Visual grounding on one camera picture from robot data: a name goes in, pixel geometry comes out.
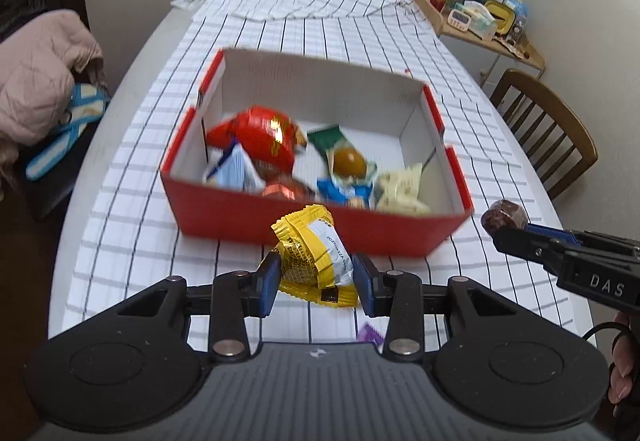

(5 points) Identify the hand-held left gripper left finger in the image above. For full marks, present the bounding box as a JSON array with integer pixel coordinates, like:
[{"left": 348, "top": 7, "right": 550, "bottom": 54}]
[{"left": 112, "top": 251, "right": 282, "bottom": 363}]

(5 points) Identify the dark blue white packet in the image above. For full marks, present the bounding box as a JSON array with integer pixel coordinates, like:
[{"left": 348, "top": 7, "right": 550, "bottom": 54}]
[{"left": 201, "top": 146, "right": 236, "bottom": 184}]

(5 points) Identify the wooden chair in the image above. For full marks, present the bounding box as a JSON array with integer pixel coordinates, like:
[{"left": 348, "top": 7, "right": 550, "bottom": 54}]
[{"left": 490, "top": 68, "right": 599, "bottom": 202}]

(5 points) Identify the cream white snack packet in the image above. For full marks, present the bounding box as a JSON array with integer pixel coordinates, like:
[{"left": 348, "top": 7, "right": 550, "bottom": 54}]
[{"left": 375, "top": 163, "right": 432, "bottom": 216}]

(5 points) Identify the white kitchen timer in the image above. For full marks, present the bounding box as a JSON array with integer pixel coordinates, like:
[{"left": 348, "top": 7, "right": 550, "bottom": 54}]
[{"left": 446, "top": 8, "right": 473, "bottom": 30}]

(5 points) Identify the black cable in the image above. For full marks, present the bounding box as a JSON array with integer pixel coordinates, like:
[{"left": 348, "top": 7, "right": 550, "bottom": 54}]
[{"left": 580, "top": 321, "right": 633, "bottom": 347}]

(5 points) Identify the person's right hand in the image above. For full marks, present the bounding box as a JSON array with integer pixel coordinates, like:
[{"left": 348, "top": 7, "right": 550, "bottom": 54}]
[{"left": 606, "top": 311, "right": 640, "bottom": 418}]

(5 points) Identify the light blue cracker packet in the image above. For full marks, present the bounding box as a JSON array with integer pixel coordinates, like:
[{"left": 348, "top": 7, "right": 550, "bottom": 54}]
[{"left": 215, "top": 143, "right": 266, "bottom": 194}]

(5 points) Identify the yellow case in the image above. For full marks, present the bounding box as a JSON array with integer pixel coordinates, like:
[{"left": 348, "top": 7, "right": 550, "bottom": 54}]
[{"left": 482, "top": 1, "right": 517, "bottom": 38}]

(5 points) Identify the yellow snack packet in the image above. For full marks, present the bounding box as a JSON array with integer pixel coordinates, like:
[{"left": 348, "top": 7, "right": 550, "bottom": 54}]
[{"left": 270, "top": 204, "right": 361, "bottom": 308}]

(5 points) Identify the blue striped cloth bag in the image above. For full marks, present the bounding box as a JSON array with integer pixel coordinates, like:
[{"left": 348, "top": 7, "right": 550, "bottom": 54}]
[{"left": 25, "top": 83, "right": 112, "bottom": 182}]

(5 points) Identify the purple wrapped candy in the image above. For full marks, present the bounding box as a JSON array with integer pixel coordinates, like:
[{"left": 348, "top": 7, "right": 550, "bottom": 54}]
[{"left": 356, "top": 323, "right": 383, "bottom": 347}]

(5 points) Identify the green snack packet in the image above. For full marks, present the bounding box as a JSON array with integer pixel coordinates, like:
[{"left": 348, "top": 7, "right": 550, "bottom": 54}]
[{"left": 306, "top": 125, "right": 351, "bottom": 162}]

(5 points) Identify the red cardboard box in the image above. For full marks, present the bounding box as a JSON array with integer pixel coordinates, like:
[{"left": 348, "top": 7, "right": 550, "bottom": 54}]
[{"left": 160, "top": 47, "right": 475, "bottom": 259}]

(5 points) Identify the pink padded jacket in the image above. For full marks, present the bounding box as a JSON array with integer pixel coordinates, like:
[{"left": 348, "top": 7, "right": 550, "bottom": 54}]
[{"left": 0, "top": 8, "right": 106, "bottom": 146}]

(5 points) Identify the wooden shelf tray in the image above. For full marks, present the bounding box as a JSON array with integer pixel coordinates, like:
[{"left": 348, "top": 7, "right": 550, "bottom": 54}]
[{"left": 402, "top": 0, "right": 546, "bottom": 72}]

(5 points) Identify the red chip bag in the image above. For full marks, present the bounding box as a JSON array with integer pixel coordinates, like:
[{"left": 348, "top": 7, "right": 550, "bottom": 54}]
[{"left": 206, "top": 105, "right": 308, "bottom": 172}]

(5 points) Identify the blue cartoon cookie packet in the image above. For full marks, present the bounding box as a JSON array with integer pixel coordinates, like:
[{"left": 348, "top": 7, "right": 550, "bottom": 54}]
[{"left": 316, "top": 176, "right": 375, "bottom": 209}]

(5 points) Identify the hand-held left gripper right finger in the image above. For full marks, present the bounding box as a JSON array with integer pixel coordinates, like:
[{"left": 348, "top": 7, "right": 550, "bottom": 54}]
[{"left": 351, "top": 252, "right": 526, "bottom": 358}]

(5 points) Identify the teal tissue pack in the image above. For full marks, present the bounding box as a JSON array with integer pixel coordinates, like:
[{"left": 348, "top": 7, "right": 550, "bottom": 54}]
[{"left": 462, "top": 0, "right": 497, "bottom": 40}]

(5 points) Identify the white checked tablecloth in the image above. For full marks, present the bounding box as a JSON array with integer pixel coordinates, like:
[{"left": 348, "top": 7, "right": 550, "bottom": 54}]
[{"left": 65, "top": 0, "right": 596, "bottom": 357}]

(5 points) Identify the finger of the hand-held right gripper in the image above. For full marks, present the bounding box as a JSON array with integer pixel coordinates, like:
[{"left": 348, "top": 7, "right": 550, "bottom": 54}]
[
  {"left": 491, "top": 226, "right": 568, "bottom": 273},
  {"left": 524, "top": 222, "right": 640, "bottom": 253}
]

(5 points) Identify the dark brown cake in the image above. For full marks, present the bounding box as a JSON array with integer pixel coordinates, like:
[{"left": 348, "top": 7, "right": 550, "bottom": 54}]
[{"left": 481, "top": 199, "right": 528, "bottom": 236}]

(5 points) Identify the small brown snack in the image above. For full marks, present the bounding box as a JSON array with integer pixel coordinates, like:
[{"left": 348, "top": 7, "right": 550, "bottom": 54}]
[{"left": 262, "top": 173, "right": 316, "bottom": 202}]

